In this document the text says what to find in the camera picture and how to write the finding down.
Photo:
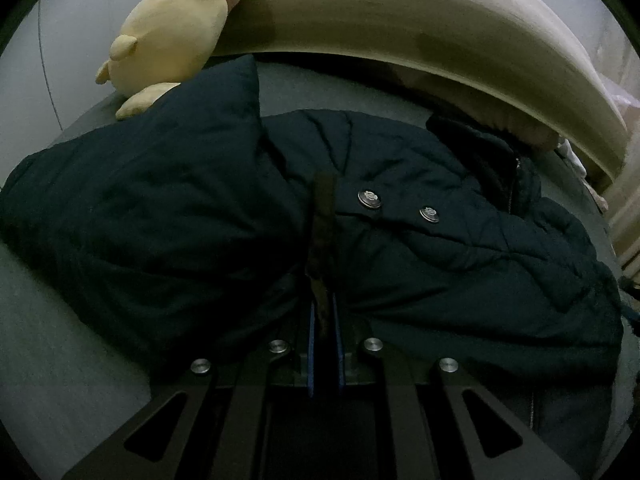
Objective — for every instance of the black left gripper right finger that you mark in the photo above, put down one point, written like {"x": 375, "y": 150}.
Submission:
{"x": 407, "y": 419}

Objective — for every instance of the dark navy puffer jacket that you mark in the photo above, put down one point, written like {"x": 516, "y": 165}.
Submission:
{"x": 300, "y": 239}

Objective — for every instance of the beige upholstered headboard cushion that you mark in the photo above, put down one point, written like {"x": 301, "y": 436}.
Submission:
{"x": 518, "y": 51}

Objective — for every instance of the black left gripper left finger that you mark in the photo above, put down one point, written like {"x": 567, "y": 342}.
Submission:
{"x": 206, "y": 425}

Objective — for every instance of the beige pleated curtain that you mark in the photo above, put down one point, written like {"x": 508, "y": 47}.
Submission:
{"x": 623, "y": 194}

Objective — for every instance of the yellow Pikachu plush toy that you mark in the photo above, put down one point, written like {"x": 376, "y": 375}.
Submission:
{"x": 161, "y": 44}

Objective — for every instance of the grey bed sheet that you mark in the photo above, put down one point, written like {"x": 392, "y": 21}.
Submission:
{"x": 55, "y": 359}

